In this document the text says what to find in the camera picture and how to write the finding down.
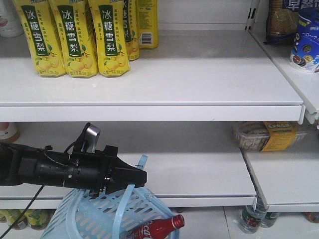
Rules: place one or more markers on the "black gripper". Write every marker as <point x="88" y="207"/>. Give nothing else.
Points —
<point x="102" y="171"/>

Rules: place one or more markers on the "light blue plastic basket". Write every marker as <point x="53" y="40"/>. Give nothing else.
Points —
<point x="81" y="216"/>

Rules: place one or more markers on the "red coca-cola aluminium bottle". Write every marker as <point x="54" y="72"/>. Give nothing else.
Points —
<point x="155" y="229"/>

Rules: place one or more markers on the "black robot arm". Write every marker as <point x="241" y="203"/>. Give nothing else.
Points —
<point x="21" y="164"/>

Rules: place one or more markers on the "green tea bottle lower shelf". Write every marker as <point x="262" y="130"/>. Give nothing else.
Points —
<point x="11" y="215"/>
<point x="38" y="219"/>

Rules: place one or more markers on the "white store shelving unit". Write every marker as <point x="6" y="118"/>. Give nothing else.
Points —
<point x="176" y="106"/>

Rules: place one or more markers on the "orange peach drink bottle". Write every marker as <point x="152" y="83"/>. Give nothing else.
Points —
<point x="9" y="132"/>

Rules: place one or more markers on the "clear water bottle red label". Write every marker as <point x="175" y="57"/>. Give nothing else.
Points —
<point x="250" y="219"/>

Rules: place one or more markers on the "yellow pear drink bottle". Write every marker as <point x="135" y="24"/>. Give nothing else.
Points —
<point x="113" y="60"/>
<point x="42" y="36"/>
<point x="76" y="33"/>
<point x="131" y="29"/>
<point x="148" y="29"/>

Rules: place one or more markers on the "clear biscuit box yellow label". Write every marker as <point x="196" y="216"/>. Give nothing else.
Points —
<point x="264" y="136"/>

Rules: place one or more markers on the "white bottle top left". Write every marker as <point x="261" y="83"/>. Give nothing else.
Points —
<point x="10" y="25"/>

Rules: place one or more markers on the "blue cookie cup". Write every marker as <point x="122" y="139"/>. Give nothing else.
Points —
<point x="305" y="51"/>

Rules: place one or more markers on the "dark biscuit package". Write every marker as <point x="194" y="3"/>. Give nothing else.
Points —
<point x="282" y="20"/>

